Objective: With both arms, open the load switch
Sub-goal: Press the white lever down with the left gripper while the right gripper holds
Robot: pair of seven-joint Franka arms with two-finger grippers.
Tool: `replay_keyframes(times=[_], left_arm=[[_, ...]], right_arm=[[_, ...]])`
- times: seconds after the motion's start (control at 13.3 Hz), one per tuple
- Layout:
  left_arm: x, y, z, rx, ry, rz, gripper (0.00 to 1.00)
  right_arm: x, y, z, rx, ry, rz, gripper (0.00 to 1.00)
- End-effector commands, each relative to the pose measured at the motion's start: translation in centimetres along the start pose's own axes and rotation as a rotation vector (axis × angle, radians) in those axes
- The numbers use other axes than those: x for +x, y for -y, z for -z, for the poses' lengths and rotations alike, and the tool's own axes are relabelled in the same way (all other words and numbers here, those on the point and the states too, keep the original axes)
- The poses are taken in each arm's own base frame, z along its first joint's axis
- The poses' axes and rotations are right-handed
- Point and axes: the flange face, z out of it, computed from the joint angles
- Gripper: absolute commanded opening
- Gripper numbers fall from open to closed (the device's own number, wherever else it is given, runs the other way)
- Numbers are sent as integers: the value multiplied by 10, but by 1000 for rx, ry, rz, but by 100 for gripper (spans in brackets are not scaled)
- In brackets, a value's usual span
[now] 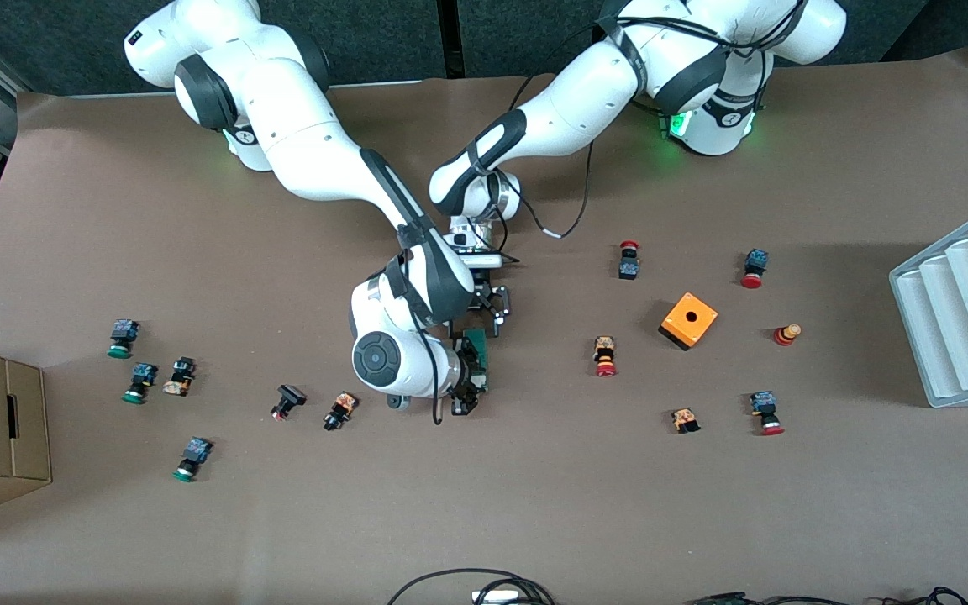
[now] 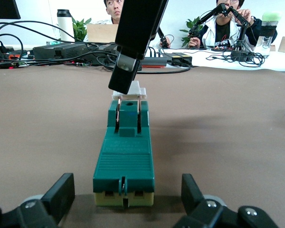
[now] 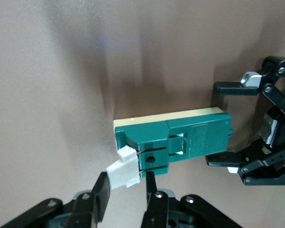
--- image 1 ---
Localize black square-head switch red terminals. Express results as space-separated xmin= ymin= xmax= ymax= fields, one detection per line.
xmin=270 ymin=383 xmax=308 ymax=423

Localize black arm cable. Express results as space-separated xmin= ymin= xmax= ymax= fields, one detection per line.
xmin=417 ymin=324 xmax=447 ymax=426
xmin=497 ymin=76 xmax=594 ymax=240

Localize black selector switch orange block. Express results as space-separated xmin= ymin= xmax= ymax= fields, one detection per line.
xmin=161 ymin=356 xmax=197 ymax=398
xmin=322 ymin=391 xmax=360 ymax=433

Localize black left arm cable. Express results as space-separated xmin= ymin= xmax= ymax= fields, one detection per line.
xmin=497 ymin=76 xmax=594 ymax=240

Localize white ridged plastic tray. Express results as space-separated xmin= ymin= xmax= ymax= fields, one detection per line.
xmin=888 ymin=200 xmax=968 ymax=410

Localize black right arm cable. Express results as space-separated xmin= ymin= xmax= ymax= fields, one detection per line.
xmin=417 ymin=324 xmax=447 ymax=426

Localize long black cable bundle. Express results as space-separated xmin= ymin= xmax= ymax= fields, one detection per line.
xmin=686 ymin=587 xmax=968 ymax=605

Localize orange button enclosure box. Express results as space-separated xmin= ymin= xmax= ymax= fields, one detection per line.
xmin=658 ymin=291 xmax=719 ymax=352

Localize red mushroom pushbutton blue block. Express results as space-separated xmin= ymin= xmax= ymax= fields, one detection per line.
xmin=749 ymin=390 xmax=787 ymax=438
xmin=739 ymin=248 xmax=770 ymax=291

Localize green mushroom pushbutton blue block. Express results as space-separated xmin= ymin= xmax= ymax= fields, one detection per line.
xmin=107 ymin=318 xmax=142 ymax=360
xmin=121 ymin=362 xmax=160 ymax=406
xmin=171 ymin=436 xmax=214 ymax=484

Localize red emergency stop orange block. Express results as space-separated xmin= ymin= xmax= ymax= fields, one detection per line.
xmin=592 ymin=335 xmax=619 ymax=379

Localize looped black cable bundle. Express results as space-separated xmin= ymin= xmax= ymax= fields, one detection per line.
xmin=387 ymin=569 xmax=555 ymax=605

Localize green load switch white lever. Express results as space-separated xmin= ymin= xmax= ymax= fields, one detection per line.
xmin=463 ymin=329 xmax=492 ymax=395

